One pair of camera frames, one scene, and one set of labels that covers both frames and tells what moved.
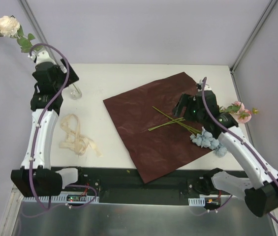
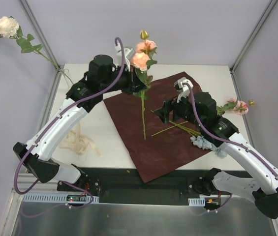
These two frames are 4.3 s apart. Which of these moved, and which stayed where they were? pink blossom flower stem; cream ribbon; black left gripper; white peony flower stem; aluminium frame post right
Moved: black left gripper; pink blossom flower stem
Stayed: aluminium frame post right; white peony flower stem; cream ribbon
